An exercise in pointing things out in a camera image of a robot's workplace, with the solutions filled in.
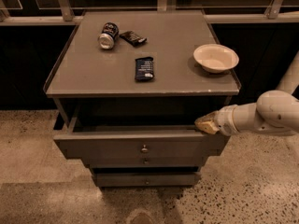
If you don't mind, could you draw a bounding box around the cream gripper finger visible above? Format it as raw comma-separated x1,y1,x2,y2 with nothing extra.
194,111,220,134

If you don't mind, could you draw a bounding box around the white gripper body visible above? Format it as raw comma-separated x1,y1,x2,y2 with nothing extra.
214,105,239,136

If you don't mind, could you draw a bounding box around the grey top drawer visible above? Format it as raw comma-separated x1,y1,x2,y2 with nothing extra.
54,114,229,162

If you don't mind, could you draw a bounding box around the grey drawer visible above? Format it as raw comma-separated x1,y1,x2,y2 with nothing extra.
93,172,200,188
83,156,207,168
54,114,229,162

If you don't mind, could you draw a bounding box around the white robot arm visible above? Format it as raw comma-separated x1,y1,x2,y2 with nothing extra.
195,51,299,136

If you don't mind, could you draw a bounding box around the grey middle drawer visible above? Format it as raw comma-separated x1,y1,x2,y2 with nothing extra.
83,156,207,168

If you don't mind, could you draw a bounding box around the grey bottom drawer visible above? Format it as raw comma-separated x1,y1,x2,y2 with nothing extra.
93,172,200,188

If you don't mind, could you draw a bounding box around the grey drawer cabinet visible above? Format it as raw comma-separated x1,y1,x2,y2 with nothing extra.
45,11,240,177

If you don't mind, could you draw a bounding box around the white bowl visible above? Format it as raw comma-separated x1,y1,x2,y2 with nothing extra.
193,44,239,74

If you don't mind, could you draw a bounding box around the blue snack bar wrapper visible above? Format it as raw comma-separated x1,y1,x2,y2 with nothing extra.
135,57,154,81

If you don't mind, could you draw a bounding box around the dark brown snack packet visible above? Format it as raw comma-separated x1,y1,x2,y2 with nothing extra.
120,31,147,47

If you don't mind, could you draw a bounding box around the blue soda can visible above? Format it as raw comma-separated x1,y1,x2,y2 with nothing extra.
98,22,119,49

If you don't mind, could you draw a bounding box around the metal railing frame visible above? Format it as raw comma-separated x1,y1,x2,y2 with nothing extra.
0,0,299,25

